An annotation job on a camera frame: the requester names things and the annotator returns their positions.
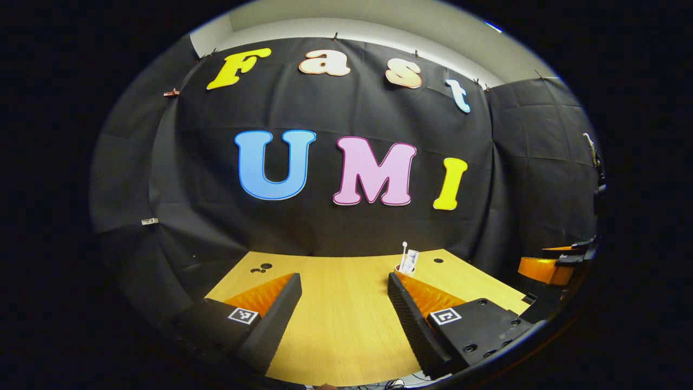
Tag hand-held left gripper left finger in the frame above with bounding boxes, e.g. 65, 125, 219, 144
171, 272, 303, 375

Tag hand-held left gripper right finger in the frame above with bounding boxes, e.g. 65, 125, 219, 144
387, 272, 537, 380

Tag wooden desktop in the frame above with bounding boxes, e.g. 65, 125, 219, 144
205, 249, 531, 388

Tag black backdrop cloth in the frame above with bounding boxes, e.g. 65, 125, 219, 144
89, 37, 602, 326

